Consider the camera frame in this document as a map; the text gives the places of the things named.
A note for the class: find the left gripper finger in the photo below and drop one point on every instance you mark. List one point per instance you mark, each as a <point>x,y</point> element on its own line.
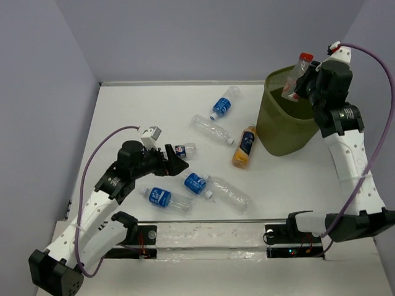
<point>173,152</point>
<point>176,165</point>

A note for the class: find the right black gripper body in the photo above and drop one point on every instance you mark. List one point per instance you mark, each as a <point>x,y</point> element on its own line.
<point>313,94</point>

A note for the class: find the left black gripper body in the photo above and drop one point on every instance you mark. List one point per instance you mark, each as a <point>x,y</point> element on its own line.
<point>151,162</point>

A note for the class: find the red cap clear bottle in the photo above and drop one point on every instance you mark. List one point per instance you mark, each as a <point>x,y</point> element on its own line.
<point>298,70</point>

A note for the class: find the clear crushed bottle white cap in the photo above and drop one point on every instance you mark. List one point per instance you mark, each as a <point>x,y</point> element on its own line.
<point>228,194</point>

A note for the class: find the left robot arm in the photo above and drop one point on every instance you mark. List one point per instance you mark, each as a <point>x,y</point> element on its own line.
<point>61,268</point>

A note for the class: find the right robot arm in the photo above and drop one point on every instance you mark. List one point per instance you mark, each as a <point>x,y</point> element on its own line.
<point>364,213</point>

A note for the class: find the green mesh waste bin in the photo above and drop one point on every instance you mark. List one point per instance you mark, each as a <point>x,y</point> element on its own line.
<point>283,126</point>

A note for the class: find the pepsi bottle black cap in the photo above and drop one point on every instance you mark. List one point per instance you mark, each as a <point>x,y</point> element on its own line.
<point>186,151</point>

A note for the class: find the blue label bottle middle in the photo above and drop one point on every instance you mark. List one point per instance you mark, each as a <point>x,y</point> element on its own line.
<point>197,185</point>

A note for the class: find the blue label bottle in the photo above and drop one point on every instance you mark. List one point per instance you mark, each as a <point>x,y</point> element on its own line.
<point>223,105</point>
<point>167,200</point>
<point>197,185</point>

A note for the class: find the blue label bottle near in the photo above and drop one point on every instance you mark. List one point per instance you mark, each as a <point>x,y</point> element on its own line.
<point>167,200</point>

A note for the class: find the clear unlabelled bottle far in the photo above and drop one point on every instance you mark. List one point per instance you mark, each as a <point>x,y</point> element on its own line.
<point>211,130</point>

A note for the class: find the orange juice bottle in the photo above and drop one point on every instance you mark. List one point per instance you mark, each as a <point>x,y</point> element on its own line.
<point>242,153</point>

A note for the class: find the blue label bottle far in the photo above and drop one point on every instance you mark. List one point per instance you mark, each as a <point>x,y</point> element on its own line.
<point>223,105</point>

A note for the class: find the white foam strip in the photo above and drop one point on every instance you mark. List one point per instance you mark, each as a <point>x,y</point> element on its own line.
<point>211,240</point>

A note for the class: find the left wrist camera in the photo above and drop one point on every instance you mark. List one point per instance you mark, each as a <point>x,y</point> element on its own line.
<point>150,136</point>

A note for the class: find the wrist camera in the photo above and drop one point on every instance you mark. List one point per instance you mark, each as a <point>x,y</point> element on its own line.
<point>150,136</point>
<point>339,53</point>

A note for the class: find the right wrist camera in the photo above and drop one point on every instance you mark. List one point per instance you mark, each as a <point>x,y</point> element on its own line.
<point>339,53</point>

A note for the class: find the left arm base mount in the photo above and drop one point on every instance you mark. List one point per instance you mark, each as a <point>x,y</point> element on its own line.
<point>140,243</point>

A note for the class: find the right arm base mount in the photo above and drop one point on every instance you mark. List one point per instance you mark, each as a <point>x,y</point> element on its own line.
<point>282,243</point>

